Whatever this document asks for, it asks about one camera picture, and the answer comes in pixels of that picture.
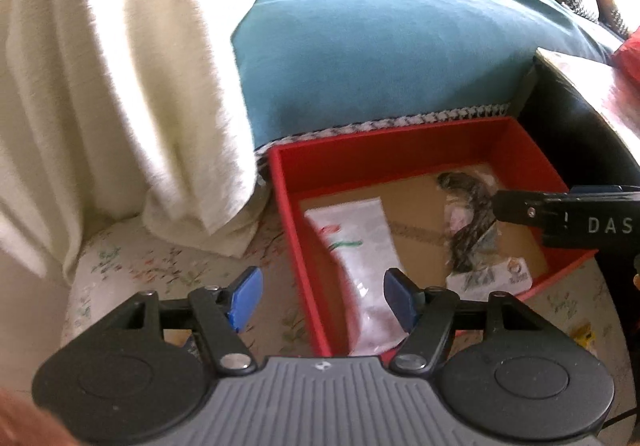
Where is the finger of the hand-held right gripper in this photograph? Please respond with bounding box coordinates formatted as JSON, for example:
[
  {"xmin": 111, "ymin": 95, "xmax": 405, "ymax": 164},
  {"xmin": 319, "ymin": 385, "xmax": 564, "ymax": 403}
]
[{"xmin": 492, "ymin": 189, "xmax": 568, "ymax": 230}]

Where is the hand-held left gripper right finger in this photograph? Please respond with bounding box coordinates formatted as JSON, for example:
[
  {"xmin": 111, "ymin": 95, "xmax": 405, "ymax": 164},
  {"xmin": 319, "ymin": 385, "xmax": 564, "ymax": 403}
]
[{"xmin": 383, "ymin": 267, "xmax": 548, "ymax": 375}]

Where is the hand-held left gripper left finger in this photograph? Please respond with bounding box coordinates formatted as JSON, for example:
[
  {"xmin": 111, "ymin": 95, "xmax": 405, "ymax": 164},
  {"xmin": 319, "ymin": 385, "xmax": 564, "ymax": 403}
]
[{"xmin": 106, "ymin": 267, "xmax": 265, "ymax": 375}]

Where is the clear dark-filled snack packet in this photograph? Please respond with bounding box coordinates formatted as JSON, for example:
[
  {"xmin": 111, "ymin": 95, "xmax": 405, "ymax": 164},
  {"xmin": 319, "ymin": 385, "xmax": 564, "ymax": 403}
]
[{"xmin": 436, "ymin": 169, "xmax": 534, "ymax": 299}]

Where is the white green-print snack packet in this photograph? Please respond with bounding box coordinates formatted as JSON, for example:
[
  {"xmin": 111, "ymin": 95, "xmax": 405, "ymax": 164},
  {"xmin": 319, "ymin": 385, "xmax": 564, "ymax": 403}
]
[{"xmin": 304, "ymin": 197, "xmax": 408, "ymax": 357}]

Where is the red cardboard box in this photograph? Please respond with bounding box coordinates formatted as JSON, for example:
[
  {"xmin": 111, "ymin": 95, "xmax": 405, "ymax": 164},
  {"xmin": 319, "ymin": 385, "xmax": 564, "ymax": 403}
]
[{"xmin": 267, "ymin": 115, "xmax": 599, "ymax": 358}]

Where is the black glossy table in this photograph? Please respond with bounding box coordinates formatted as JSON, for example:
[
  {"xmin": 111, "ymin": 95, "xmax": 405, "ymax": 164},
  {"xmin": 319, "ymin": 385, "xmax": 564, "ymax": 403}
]
[{"xmin": 515, "ymin": 48, "xmax": 640, "ymax": 207}]

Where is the red plastic bag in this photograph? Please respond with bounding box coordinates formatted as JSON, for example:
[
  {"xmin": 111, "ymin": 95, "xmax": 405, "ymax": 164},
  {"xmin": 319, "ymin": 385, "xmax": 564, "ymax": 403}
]
[{"xmin": 612, "ymin": 25, "xmax": 640, "ymax": 78}]

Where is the teal blue cushion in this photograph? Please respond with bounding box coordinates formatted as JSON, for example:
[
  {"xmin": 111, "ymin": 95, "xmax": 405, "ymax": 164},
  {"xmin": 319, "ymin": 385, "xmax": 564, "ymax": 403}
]
[{"xmin": 231, "ymin": 0, "xmax": 623, "ymax": 152}]

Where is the cream blanket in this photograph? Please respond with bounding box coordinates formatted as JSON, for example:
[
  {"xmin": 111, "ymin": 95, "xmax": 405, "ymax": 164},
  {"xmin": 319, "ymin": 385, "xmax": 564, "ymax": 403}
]
[{"xmin": 0, "ymin": 0, "xmax": 265, "ymax": 284}]

